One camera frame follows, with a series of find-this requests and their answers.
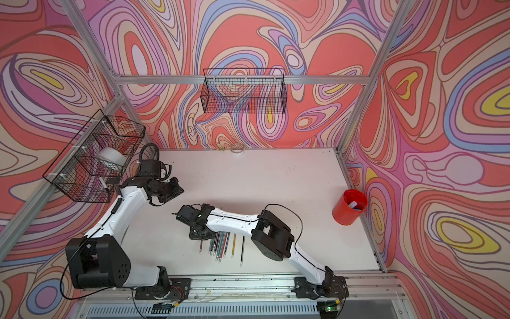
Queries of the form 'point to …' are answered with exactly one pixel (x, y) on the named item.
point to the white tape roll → (111, 155)
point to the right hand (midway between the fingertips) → (201, 241)
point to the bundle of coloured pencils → (218, 245)
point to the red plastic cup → (348, 209)
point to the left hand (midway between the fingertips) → (185, 189)
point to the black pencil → (242, 250)
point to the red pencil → (200, 246)
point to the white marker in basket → (104, 185)
